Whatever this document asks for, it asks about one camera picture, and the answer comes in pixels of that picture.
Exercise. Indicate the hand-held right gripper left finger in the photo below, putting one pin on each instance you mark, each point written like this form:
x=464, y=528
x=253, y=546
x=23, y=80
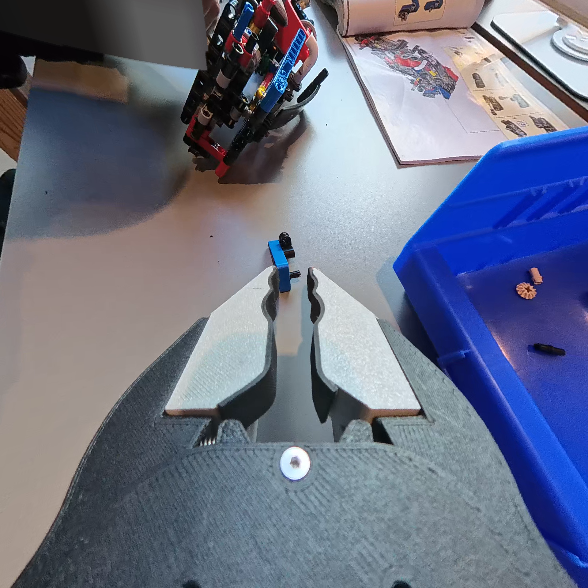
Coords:
x=229, y=363

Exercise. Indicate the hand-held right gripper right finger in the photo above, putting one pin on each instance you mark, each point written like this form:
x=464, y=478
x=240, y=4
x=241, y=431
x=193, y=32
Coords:
x=363, y=363

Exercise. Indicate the blue brick piece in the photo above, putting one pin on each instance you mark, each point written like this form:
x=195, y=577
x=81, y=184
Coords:
x=279, y=257

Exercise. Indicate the blue plastic bin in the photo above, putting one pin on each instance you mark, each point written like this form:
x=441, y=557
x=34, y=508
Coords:
x=436, y=257

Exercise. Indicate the toy brick car chassis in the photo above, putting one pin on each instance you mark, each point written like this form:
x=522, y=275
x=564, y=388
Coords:
x=291, y=23

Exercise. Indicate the tan gear brick piece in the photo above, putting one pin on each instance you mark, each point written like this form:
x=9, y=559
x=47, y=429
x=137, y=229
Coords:
x=525, y=290

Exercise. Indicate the black pin brick piece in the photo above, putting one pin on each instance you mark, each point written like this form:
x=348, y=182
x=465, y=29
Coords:
x=549, y=349

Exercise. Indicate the small tan brick piece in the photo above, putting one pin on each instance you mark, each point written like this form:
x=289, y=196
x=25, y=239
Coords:
x=535, y=274

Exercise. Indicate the toy building instruction booklet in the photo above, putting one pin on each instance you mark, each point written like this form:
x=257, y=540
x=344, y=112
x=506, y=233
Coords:
x=413, y=128

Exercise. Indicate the wooden document stand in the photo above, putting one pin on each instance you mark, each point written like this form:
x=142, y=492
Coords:
x=528, y=36

